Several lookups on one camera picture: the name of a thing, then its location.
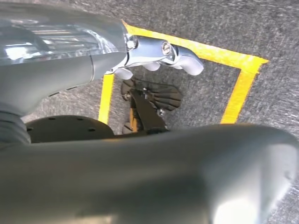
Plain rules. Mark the left robot hand grey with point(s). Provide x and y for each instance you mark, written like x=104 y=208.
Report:
x=58 y=71

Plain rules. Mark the dark round robot plate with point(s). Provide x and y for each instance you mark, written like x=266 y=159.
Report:
x=69 y=130

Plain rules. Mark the yellow floor tape square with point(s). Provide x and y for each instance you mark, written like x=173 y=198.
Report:
x=210 y=51

